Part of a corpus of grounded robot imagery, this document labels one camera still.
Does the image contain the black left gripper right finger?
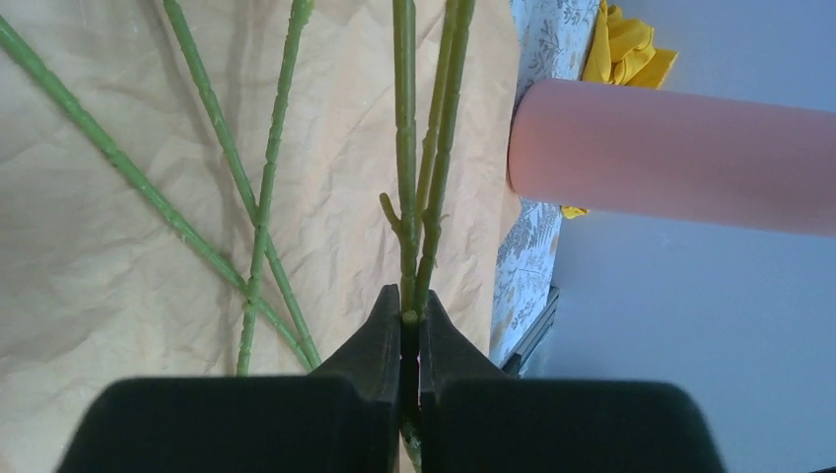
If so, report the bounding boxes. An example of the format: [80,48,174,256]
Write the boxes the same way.
[420,295,725,472]

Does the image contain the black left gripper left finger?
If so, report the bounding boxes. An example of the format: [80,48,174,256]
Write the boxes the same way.
[58,285,400,472]

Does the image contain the yellow rose stem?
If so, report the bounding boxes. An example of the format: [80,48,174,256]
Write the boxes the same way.
[380,1,475,328]

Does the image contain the yellow pink flower bunch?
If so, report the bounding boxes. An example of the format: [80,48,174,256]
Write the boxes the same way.
[1,1,320,390]

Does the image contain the green peach wrapping paper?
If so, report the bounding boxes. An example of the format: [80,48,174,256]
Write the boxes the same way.
[1,1,519,472]

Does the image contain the pink cylindrical vase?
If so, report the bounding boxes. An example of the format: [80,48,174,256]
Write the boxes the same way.
[508,79,835,237]

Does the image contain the floral patterned table mat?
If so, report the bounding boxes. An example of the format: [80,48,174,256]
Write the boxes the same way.
[488,0,599,367]

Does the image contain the yellow cloth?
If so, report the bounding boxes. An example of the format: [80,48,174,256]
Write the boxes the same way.
[560,0,679,221]

